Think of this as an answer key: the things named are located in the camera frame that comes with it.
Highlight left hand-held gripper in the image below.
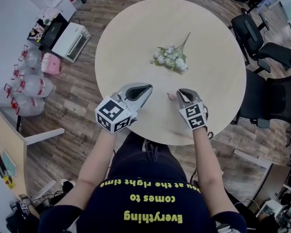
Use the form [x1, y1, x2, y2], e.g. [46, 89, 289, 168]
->
[95, 83, 154, 133]

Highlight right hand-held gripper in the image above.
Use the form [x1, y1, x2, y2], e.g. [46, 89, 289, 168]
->
[176, 88, 209, 131]

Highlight black mesh office chair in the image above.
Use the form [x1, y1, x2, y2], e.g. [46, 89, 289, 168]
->
[232, 68, 291, 148]

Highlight person's navy printed t-shirt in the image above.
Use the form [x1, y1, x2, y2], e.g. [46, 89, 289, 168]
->
[38, 176, 245, 233]

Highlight tray of small items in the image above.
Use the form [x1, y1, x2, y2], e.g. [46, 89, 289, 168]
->
[28, 24, 46, 43]

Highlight dark wooden desk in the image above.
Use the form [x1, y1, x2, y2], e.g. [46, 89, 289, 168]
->
[234, 149, 291, 203]

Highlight teal notebook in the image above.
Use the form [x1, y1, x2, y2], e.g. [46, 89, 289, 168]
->
[1, 149, 17, 177]

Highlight light wooden desk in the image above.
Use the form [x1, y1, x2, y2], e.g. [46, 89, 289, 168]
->
[0, 98, 65, 199]

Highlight white toaster oven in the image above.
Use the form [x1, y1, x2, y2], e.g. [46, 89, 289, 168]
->
[51, 22, 92, 63]

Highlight pink bag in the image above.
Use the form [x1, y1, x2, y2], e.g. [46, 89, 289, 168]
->
[41, 52, 62, 75]

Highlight person's right forearm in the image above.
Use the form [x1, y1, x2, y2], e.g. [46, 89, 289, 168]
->
[192, 127, 233, 216]

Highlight white plastic bag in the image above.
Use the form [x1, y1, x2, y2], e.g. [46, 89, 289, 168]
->
[38, 7, 61, 24]

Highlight person's black trousers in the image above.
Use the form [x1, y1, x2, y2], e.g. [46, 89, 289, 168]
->
[108, 132, 187, 184]

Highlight person's left forearm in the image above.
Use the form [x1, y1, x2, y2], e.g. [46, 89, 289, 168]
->
[55, 129, 117, 210]

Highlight black handheld device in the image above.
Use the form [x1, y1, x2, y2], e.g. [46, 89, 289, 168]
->
[0, 153, 9, 179]

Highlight yellow small object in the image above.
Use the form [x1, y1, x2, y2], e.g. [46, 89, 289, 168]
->
[2, 176, 15, 189]

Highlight black box appliance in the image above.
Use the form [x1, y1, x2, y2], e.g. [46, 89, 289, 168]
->
[40, 13, 68, 50]

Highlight white device box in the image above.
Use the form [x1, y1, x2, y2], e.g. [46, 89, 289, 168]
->
[256, 199, 283, 218]

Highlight white artificial flower bouquet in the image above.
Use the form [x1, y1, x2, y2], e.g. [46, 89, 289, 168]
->
[150, 32, 192, 75]

